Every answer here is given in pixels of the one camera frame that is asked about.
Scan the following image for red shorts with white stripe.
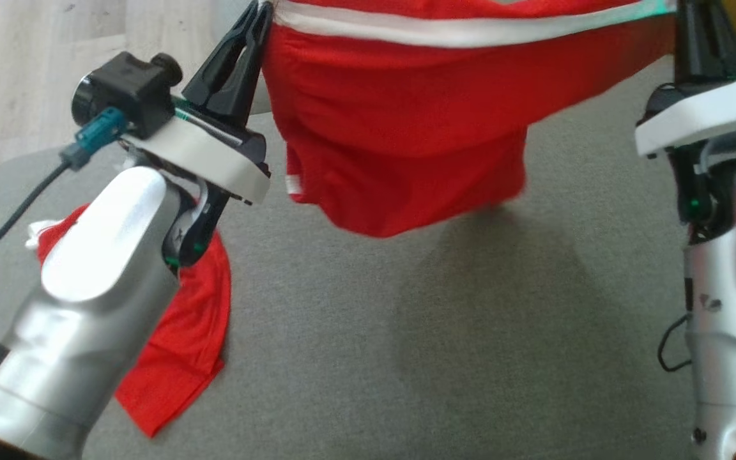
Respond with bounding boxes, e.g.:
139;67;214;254
259;0;679;238

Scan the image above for yellow and grey sofa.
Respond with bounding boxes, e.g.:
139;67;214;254
0;0;701;460

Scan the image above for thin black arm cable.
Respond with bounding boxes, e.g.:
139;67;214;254
657;312;693;373

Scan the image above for red jersey with white sleeves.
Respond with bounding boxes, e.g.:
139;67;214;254
25;203;233;439

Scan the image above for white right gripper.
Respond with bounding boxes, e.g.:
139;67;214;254
635;0;736;245

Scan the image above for black cable with teal connector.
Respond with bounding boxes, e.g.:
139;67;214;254
0;107;129;277

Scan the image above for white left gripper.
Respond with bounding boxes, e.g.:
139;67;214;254
124;0;275;269

